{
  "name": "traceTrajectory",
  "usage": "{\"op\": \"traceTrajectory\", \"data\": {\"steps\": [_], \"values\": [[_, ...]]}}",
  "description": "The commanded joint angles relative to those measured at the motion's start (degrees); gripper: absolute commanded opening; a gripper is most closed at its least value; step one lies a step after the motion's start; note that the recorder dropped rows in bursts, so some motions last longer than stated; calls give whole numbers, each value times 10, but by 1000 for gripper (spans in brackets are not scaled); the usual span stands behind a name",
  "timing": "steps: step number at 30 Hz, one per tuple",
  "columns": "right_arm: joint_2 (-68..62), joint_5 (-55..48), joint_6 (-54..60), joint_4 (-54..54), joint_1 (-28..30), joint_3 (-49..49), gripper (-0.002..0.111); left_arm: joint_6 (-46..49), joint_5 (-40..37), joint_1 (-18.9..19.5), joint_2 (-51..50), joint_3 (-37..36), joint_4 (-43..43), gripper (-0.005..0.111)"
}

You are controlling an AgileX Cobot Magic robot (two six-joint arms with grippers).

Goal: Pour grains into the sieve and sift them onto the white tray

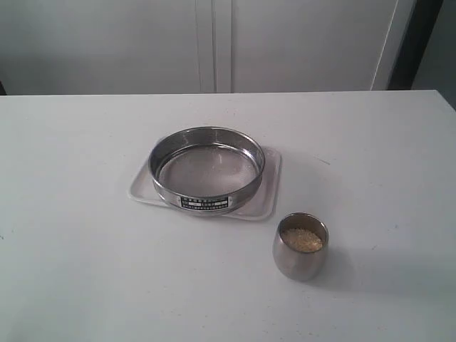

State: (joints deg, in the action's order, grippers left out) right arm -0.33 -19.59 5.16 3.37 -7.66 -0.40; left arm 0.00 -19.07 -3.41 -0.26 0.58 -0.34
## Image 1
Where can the white rectangular plastic tray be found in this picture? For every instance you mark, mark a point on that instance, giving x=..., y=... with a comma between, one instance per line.
x=260, y=207

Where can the stainless steel cup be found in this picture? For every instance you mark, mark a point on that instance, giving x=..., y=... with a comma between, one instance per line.
x=297, y=265

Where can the yellow grain mixture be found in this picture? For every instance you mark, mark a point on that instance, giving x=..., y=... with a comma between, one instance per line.
x=302, y=240

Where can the round steel mesh sieve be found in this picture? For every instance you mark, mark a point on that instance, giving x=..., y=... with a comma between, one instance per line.
x=207, y=171

